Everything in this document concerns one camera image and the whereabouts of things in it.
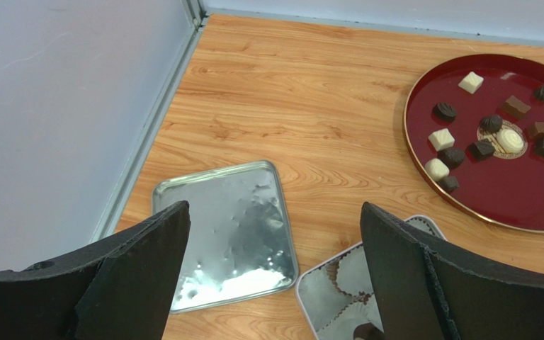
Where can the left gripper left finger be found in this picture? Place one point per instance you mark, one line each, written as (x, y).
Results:
(120, 287)

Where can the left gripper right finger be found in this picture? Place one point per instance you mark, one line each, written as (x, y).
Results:
(428, 288)

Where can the dark chocolate bottom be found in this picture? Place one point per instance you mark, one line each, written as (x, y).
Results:
(368, 331)

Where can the square tin box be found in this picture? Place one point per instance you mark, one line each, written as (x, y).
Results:
(336, 296)

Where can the white chocolate lower left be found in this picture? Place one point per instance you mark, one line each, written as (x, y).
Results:
(436, 169)

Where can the dark chocolate beside left white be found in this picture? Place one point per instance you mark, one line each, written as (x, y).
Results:
(452, 157)

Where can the white square chocolate left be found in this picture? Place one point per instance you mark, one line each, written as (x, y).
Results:
(441, 139)

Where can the white square chocolate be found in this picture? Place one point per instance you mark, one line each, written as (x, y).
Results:
(441, 139)
(471, 82)

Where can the white round chocolate centre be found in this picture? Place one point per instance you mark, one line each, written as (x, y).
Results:
(510, 141)

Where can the dark round chocolate left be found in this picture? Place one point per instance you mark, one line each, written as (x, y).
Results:
(445, 112)

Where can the brown chocolate bar upper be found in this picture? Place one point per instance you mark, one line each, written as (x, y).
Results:
(515, 107)

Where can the white square chocolate top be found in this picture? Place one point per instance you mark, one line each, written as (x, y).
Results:
(471, 82)

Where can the silver tin lid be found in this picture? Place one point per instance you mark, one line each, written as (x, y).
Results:
(240, 243)

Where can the red round tray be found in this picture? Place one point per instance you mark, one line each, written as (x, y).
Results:
(504, 192)

